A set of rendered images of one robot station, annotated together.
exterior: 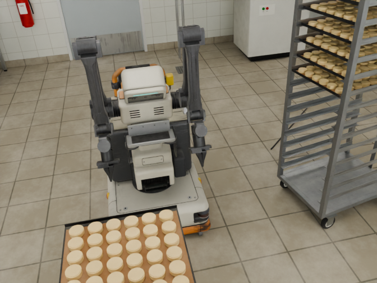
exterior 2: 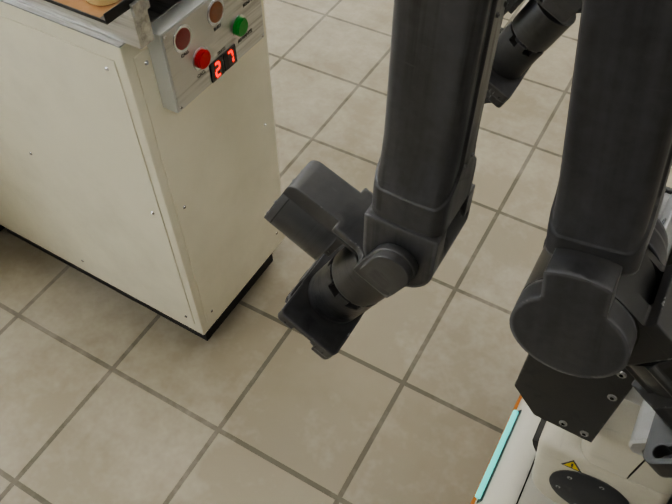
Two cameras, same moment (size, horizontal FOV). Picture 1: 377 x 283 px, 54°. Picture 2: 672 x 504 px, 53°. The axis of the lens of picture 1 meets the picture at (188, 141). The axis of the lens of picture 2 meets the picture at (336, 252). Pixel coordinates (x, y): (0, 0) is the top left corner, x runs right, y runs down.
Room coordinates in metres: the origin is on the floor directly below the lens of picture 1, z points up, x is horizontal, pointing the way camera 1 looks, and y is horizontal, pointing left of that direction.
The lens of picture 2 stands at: (1.71, -0.33, 1.38)
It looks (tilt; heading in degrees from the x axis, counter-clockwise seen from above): 52 degrees down; 130
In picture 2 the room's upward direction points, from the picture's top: straight up
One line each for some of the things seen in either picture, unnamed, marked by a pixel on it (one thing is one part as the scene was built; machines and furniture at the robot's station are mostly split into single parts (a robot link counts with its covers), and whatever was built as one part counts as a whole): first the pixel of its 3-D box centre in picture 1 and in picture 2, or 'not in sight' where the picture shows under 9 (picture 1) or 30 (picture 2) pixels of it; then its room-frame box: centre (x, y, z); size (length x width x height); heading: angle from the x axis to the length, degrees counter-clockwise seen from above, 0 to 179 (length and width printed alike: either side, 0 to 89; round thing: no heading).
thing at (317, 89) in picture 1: (330, 86); not in sight; (2.19, -0.94, 0.78); 0.64 x 0.03 x 0.03; 111
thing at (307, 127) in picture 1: (324, 122); not in sight; (2.19, -0.94, 0.51); 0.64 x 0.03 x 0.03; 111
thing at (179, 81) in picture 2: not in sight; (210, 33); (0.97, 0.25, 0.77); 0.24 x 0.04 x 0.14; 99
